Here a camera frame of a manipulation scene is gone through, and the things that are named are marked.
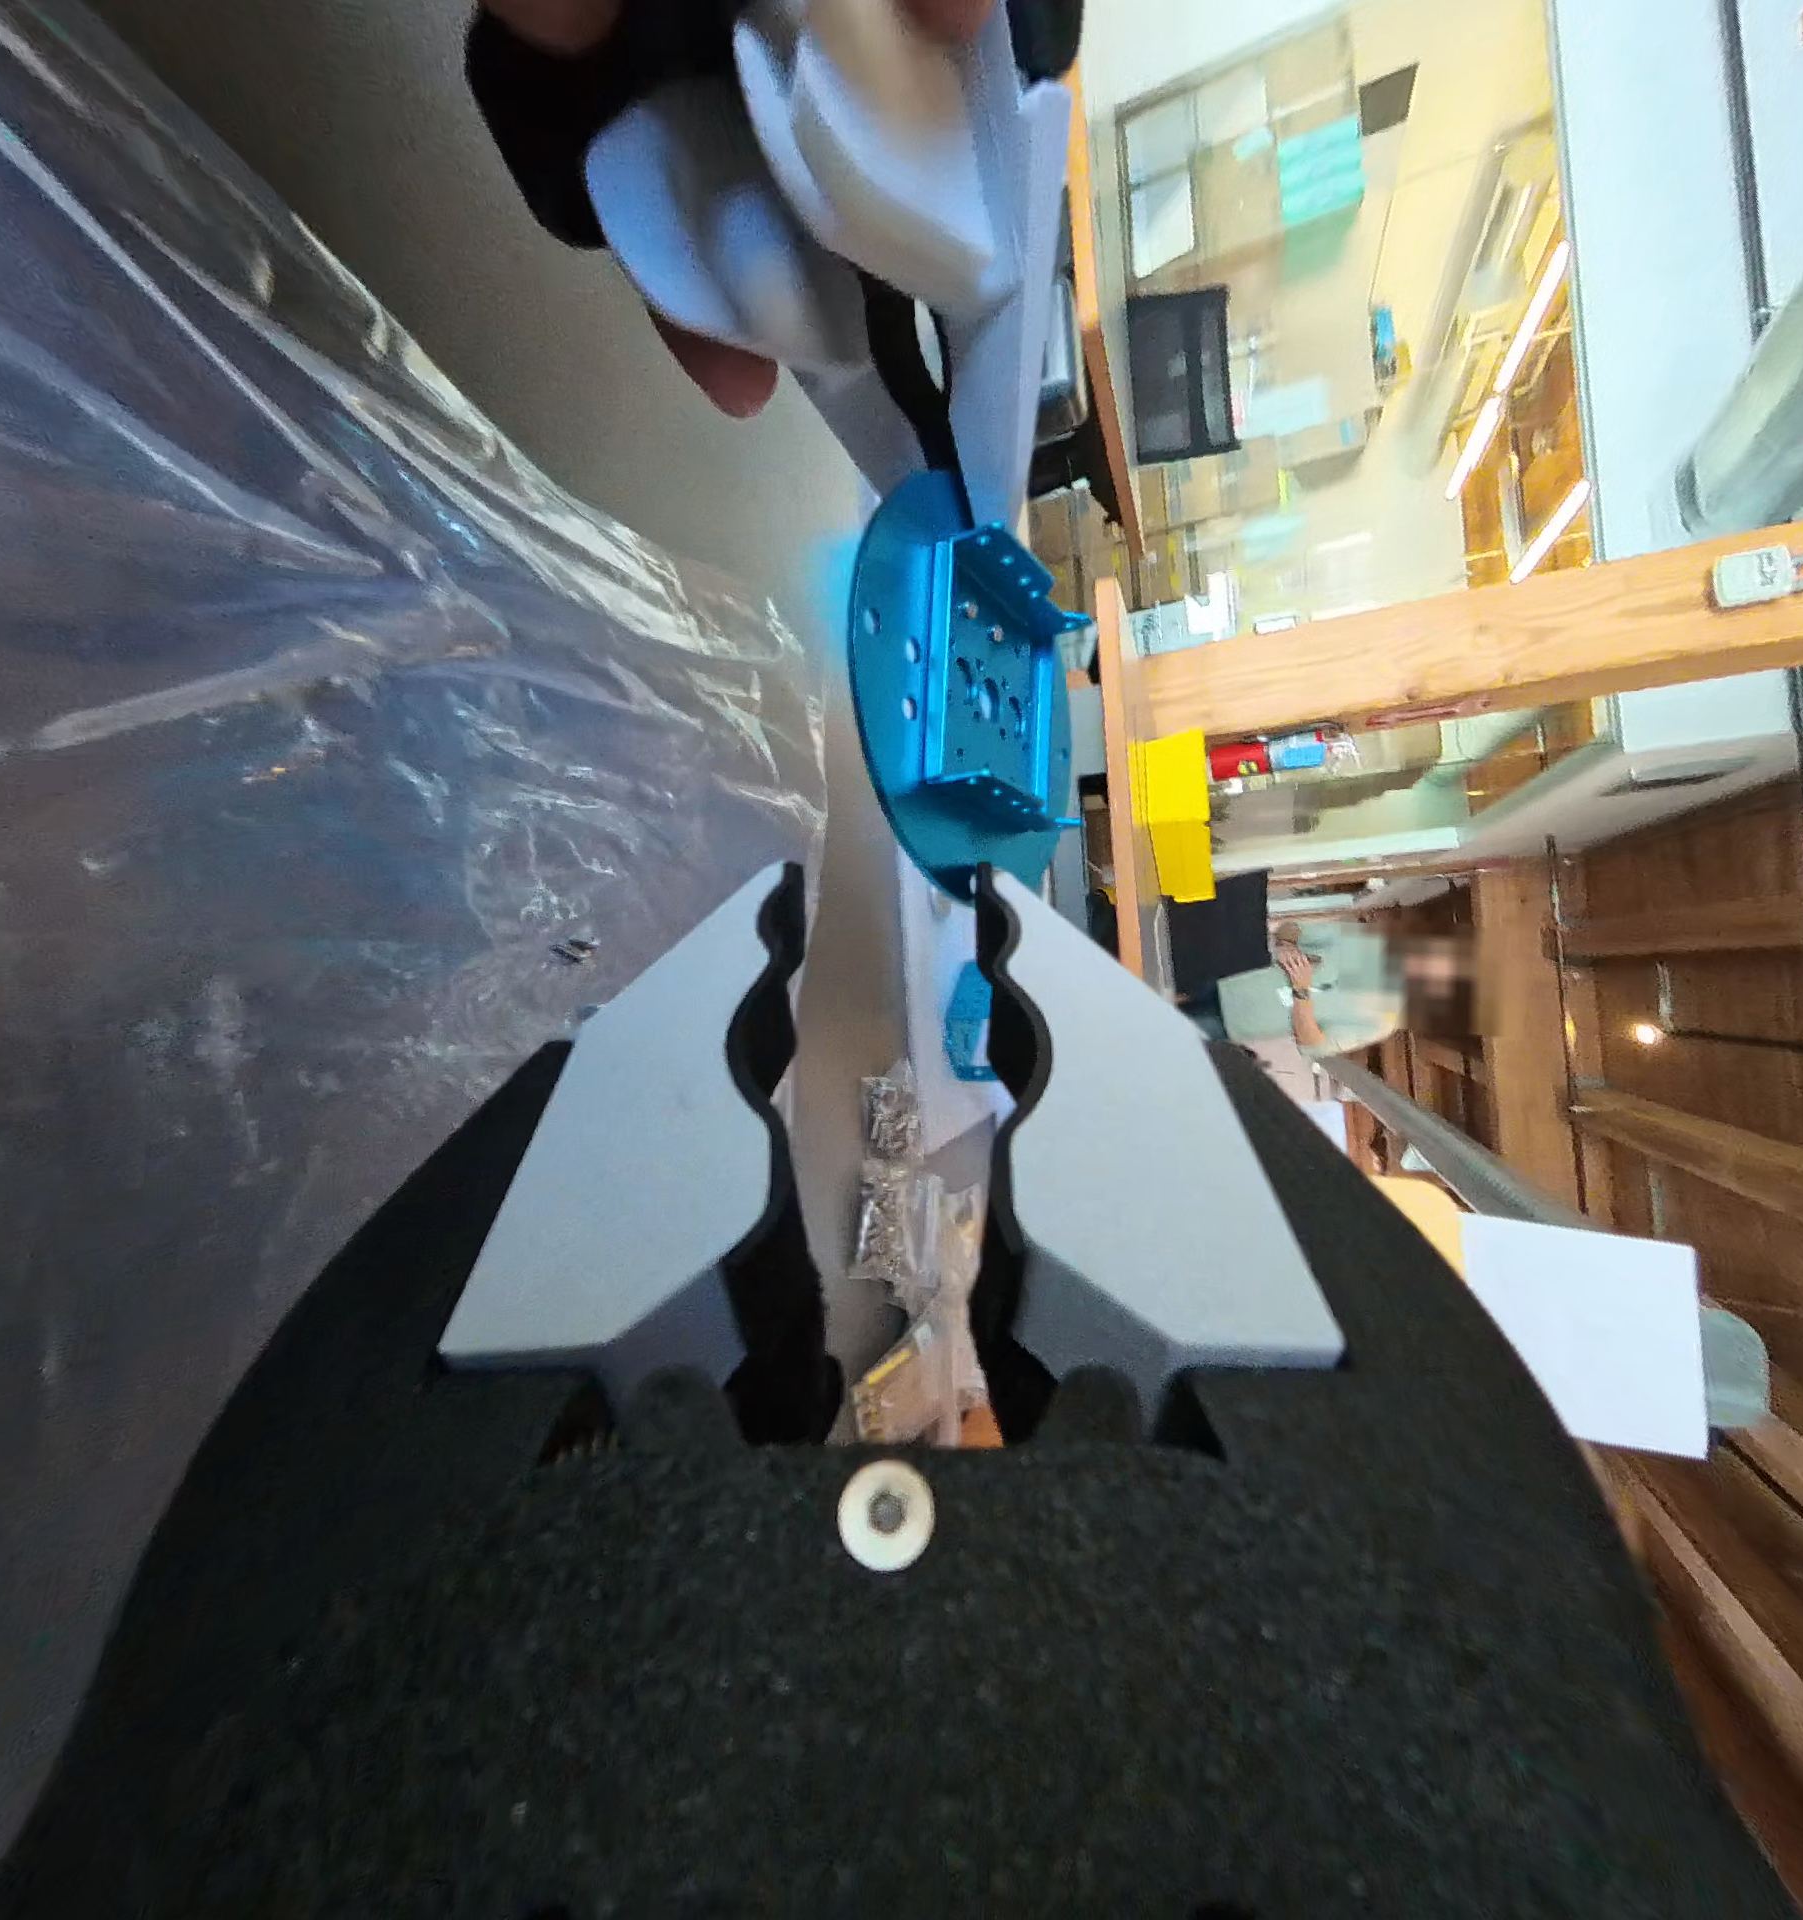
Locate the pile of screw bags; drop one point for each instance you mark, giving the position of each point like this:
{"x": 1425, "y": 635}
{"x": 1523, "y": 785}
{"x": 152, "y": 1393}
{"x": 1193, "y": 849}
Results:
{"x": 885, "y": 1185}

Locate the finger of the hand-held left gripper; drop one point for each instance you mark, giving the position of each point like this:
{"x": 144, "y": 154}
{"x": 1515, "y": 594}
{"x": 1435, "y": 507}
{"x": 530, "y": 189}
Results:
{"x": 1023, "y": 271}

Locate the clear plastic bag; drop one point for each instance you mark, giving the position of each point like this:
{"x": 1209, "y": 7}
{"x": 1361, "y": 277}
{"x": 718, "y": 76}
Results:
{"x": 240, "y": 600}

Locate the grey desk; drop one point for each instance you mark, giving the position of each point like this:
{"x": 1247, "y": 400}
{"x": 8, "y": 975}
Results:
{"x": 390, "y": 195}

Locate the small screws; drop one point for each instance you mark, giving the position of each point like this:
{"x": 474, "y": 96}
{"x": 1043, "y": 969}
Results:
{"x": 574, "y": 948}

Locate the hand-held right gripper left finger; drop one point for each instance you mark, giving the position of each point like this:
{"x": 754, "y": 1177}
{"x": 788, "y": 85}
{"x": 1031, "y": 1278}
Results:
{"x": 616, "y": 1200}

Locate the yellow plastic bin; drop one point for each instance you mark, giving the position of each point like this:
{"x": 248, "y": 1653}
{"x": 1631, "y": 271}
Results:
{"x": 1171, "y": 811}

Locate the orange and white cardboard box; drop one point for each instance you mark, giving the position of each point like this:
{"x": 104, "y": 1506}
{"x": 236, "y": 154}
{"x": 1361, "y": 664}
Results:
{"x": 1575, "y": 1335}

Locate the blue multi-hole box bracket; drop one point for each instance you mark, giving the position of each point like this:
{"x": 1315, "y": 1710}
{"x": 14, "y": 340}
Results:
{"x": 973, "y": 1021}

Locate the person's left hand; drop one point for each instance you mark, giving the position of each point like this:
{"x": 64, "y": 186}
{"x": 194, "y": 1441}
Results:
{"x": 728, "y": 375}

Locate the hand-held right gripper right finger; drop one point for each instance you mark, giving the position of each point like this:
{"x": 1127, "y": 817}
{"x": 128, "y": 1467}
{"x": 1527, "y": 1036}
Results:
{"x": 1155, "y": 1200}

